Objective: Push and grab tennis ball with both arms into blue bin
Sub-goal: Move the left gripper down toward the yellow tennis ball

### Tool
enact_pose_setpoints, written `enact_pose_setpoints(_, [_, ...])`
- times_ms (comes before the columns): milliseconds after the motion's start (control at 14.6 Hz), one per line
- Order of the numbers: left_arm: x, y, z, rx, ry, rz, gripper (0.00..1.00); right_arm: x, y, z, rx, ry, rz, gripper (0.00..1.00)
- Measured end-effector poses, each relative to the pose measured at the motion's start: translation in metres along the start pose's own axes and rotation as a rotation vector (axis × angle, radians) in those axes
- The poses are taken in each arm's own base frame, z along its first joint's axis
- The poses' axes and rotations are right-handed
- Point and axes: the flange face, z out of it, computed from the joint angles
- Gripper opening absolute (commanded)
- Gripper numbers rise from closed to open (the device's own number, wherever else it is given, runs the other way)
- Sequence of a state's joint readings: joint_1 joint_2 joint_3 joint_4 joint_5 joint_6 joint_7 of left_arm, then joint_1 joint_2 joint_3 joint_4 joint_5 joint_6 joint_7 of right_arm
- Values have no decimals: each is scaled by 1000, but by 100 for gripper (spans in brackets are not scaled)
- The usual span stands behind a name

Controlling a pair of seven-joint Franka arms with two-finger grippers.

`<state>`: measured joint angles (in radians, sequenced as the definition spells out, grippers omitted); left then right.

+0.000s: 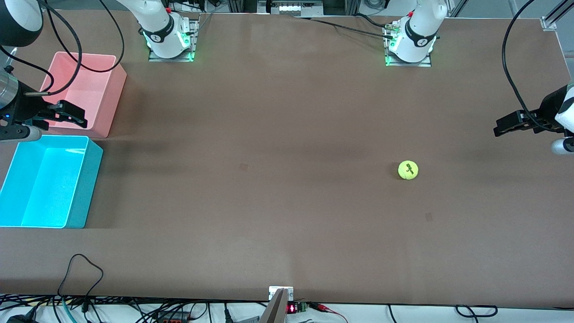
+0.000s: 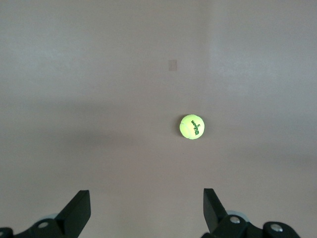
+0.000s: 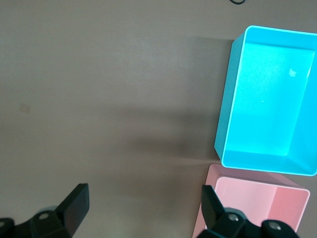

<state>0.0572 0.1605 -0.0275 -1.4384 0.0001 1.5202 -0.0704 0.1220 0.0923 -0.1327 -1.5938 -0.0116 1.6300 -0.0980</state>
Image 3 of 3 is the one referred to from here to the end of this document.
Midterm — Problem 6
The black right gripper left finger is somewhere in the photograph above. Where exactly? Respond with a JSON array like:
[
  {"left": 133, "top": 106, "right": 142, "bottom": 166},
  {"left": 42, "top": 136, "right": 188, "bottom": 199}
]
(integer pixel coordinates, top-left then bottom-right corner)
[{"left": 0, "top": 182, "right": 90, "bottom": 238}]

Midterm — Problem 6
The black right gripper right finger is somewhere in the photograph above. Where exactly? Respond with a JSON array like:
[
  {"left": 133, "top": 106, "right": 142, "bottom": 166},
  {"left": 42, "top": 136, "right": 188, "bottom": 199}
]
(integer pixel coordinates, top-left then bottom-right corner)
[{"left": 198, "top": 184, "right": 299, "bottom": 238}]

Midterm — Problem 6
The pink plastic bin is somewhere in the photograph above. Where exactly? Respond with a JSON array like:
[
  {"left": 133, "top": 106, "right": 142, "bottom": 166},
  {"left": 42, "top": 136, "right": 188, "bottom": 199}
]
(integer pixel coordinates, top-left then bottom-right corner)
[{"left": 192, "top": 163, "right": 311, "bottom": 238}]

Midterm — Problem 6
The blue plastic bin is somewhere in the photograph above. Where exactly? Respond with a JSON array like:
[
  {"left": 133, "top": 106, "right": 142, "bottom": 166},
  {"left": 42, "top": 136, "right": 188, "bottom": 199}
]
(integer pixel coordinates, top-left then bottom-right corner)
[{"left": 213, "top": 25, "right": 317, "bottom": 177}]

